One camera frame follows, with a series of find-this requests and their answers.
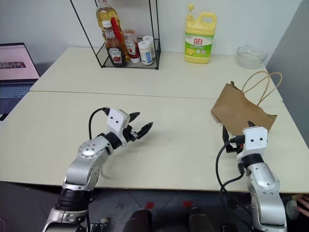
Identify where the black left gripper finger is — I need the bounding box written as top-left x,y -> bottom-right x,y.
137,122 -> 154,140
128,111 -> 141,123

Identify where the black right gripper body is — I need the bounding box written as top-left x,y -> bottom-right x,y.
225,135 -> 245,154

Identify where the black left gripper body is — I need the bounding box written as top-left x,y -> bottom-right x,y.
121,124 -> 139,145

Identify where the white lidded seasoning jar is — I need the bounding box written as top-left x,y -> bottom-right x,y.
142,35 -> 156,59
138,40 -> 155,66

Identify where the dark glass ketchup bottle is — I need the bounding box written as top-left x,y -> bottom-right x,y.
101,20 -> 127,68

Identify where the clear glass bowl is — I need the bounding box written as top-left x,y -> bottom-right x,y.
236,43 -> 268,71

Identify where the grey partition panel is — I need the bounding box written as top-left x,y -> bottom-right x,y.
265,0 -> 309,152

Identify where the red squeeze ketchup bottle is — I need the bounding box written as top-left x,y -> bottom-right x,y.
123,28 -> 141,64

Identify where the dark rounded shape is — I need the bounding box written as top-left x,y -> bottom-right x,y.
125,208 -> 154,232
188,206 -> 216,232

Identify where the yellow dish detergent bottle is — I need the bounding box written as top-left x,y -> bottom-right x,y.
184,3 -> 217,65

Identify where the cooking oil bottle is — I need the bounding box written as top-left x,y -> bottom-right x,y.
95,0 -> 126,61

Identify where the open laptop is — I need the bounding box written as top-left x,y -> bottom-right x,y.
0,43 -> 41,116

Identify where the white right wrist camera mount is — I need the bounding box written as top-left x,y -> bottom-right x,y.
242,126 -> 268,156

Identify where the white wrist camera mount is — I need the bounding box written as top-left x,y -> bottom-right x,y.
106,109 -> 131,140
242,126 -> 268,156

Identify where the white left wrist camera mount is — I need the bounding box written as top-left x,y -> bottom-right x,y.
106,109 -> 131,140

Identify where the brown paper bag with handles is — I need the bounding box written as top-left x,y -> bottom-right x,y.
211,71 -> 283,136

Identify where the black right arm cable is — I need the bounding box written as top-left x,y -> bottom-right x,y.
215,135 -> 254,230

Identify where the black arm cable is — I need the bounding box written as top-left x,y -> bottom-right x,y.
215,135 -> 254,230
88,107 -> 111,140

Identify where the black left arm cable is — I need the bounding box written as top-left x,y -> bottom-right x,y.
88,107 -> 111,140

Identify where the black wire rack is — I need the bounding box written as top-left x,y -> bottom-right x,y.
70,0 -> 162,71

